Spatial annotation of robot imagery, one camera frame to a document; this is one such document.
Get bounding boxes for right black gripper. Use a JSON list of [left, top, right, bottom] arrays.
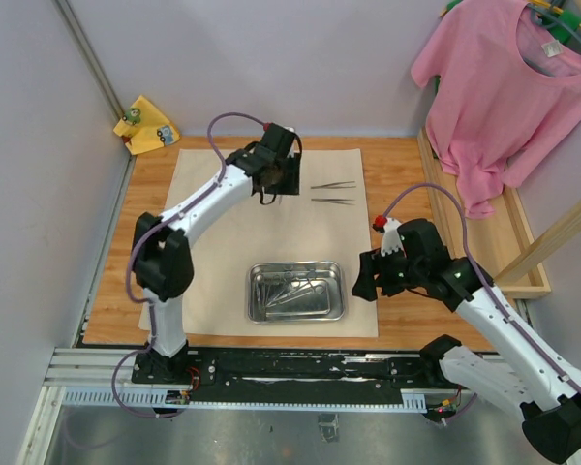
[[352, 241, 426, 301]]

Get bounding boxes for steel surgical forceps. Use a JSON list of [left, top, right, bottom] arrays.
[[310, 181, 356, 190]]

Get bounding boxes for beige cloth wrap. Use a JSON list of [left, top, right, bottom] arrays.
[[138, 147, 380, 338]]

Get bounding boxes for stainless steel tray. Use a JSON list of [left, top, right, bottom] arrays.
[[247, 261, 346, 325]]

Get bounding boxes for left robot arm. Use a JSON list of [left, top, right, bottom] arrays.
[[127, 123, 303, 384]]

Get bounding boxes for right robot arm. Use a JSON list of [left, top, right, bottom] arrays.
[[352, 216, 581, 464]]

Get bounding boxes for steel surgical scissors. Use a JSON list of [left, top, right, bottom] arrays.
[[261, 278, 326, 308]]

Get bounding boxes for yellow printed cloth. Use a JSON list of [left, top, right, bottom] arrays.
[[113, 95, 180, 156]]

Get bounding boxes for wooden pole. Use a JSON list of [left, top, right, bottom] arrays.
[[495, 200, 581, 285]]

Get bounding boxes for pink t-shirt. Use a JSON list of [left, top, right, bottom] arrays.
[[411, 1, 581, 219]]

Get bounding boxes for green clothes hanger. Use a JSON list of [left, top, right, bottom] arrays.
[[526, 1, 581, 58]]

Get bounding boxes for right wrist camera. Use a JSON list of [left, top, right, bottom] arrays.
[[373, 215, 403, 257]]

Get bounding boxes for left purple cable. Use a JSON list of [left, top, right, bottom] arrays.
[[110, 111, 274, 420]]

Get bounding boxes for wooden tray frame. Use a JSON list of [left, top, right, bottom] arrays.
[[417, 130, 551, 299]]

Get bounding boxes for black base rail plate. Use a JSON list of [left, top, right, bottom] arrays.
[[131, 347, 458, 405]]

